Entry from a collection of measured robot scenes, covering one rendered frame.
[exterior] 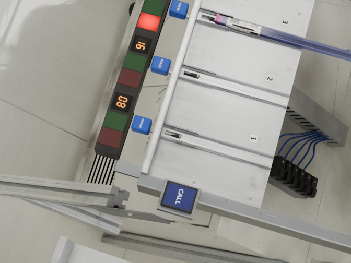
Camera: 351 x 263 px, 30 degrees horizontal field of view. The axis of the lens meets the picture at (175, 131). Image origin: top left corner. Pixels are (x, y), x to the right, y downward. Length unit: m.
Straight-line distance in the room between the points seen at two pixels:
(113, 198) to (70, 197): 0.11
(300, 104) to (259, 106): 0.36
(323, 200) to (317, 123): 0.21
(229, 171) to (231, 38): 0.24
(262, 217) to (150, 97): 0.69
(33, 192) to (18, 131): 0.46
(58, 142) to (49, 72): 0.19
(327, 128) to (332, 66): 0.18
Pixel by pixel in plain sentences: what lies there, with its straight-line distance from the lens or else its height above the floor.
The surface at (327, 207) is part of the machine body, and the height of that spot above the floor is 0.62.
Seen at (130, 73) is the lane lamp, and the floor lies 0.66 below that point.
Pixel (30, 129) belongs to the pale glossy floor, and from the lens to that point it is 1.78.
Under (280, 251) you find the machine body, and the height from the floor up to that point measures 0.62.
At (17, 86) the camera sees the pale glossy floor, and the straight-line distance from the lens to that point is 1.76.
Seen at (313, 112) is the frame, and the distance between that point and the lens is 1.51.
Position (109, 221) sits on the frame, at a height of 0.31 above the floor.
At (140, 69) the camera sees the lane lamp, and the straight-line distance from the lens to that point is 1.13.
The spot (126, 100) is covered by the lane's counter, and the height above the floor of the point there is 0.66.
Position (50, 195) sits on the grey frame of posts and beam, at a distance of 1.27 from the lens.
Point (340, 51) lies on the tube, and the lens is 1.17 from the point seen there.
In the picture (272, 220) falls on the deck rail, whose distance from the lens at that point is 1.06.
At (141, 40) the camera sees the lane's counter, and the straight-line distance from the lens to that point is 1.15.
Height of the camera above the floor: 1.53
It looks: 47 degrees down
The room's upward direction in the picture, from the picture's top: 90 degrees clockwise
